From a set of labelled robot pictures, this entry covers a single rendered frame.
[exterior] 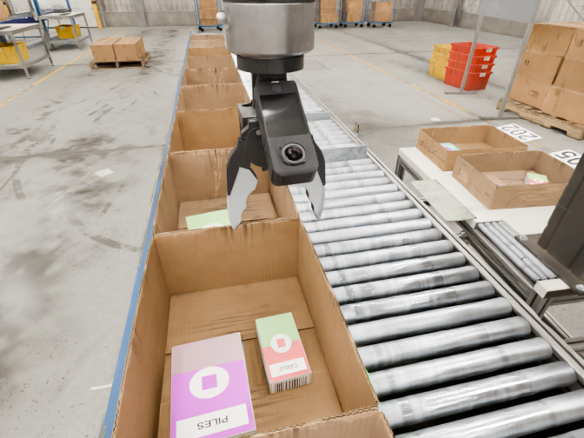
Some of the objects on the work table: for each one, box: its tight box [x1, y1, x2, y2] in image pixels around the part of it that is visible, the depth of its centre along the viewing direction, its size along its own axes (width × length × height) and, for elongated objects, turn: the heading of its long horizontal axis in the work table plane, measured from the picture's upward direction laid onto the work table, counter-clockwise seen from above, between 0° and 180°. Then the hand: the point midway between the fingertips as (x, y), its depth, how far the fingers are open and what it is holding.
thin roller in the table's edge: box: [484, 222, 549, 281], centre depth 110 cm, size 2×28×2 cm, turn 9°
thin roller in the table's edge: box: [477, 223, 541, 283], centre depth 110 cm, size 2×28×2 cm, turn 9°
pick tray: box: [416, 125, 528, 172], centre depth 164 cm, size 28×38×10 cm
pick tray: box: [452, 150, 574, 210], centre depth 138 cm, size 28×38×10 cm
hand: (277, 222), depth 45 cm, fingers open, 10 cm apart
